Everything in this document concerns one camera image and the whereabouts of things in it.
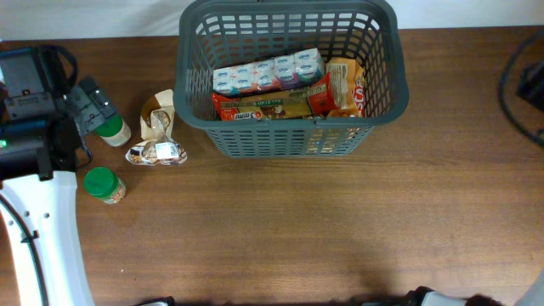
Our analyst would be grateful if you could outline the Kleenex tissue multipack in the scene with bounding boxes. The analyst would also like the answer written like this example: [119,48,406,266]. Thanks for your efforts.
[212,48,325,97]

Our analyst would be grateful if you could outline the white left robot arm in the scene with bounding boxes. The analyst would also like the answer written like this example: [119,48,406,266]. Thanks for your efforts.
[1,45,117,305]

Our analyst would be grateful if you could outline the San Remo spaghetti packet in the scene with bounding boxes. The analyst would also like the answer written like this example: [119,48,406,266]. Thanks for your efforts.
[212,72,337,121]

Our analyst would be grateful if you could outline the brown paper snack bag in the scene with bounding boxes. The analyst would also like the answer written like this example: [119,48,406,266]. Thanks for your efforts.
[125,89,187,166]

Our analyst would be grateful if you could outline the green lid jar cream contents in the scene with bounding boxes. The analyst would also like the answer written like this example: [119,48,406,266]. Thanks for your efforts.
[94,115,132,147]

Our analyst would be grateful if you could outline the grey plastic laundry basket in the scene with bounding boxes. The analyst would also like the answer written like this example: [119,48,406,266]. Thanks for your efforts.
[173,0,409,158]

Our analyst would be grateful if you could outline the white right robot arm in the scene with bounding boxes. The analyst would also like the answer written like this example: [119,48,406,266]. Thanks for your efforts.
[409,59,543,306]

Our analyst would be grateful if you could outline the green lid jar labelled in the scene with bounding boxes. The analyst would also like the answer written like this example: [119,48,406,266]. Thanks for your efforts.
[84,167,127,204]

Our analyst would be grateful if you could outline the orange brown snack bag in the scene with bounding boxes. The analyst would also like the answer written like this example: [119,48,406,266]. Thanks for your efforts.
[326,57,366,117]

